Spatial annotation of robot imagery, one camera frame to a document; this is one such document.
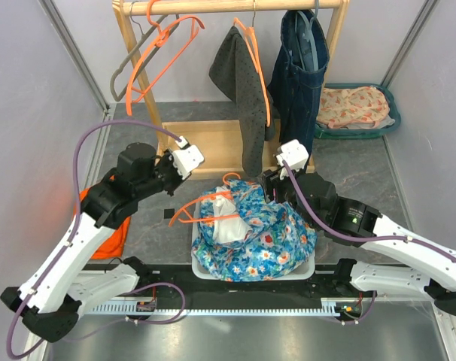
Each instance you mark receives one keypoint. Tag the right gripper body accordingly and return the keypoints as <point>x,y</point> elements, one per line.
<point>282,190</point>

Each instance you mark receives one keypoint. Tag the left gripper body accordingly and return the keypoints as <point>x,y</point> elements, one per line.
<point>167,177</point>

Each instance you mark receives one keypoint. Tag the orange hanger of floral skirt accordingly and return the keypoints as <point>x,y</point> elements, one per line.
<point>201,209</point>

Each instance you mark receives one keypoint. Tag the blue floral skirt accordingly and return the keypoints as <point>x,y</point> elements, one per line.
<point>243,238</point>

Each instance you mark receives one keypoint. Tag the white blouse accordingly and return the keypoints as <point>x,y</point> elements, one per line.
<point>229,227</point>

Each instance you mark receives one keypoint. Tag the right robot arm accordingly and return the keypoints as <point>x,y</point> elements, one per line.
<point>429,269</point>

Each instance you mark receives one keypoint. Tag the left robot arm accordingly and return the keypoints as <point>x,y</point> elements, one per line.
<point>49,302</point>

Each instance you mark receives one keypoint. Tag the orange hanger of grey garment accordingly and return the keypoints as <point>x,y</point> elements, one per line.
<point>252,46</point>

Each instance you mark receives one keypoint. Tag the blue-grey hanger of denim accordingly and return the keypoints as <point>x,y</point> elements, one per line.
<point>305,40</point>

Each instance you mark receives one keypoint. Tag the black square floor marker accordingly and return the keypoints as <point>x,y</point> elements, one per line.
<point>168,213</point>

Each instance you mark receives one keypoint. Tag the wooden clothes rack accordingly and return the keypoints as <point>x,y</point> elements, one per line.
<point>220,141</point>

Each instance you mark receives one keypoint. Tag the green laundry tub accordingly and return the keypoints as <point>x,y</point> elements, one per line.
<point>342,134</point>

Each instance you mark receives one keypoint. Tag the white plastic laundry basket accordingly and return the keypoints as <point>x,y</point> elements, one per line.
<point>201,270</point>

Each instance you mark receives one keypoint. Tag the orange cloth on floor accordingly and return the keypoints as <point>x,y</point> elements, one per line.
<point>108,247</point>

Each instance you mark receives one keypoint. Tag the dark denim garment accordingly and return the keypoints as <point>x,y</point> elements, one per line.
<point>296,93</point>

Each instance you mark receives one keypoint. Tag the pink patterned clothes in tub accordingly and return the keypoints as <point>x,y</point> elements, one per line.
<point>360,108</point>

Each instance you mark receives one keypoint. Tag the grey dotted garment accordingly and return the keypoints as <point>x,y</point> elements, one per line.
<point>233,72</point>

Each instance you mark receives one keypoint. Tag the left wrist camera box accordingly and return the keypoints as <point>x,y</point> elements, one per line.
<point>186,159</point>

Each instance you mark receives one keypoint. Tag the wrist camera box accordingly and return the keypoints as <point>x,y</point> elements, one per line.
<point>293,153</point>
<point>186,159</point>

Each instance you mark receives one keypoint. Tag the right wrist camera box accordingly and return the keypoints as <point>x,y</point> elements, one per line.
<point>293,153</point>

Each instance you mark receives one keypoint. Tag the slotted cable duct rail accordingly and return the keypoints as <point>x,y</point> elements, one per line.
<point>135,308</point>

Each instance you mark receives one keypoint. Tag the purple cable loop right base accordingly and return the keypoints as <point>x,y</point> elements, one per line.
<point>353,315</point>

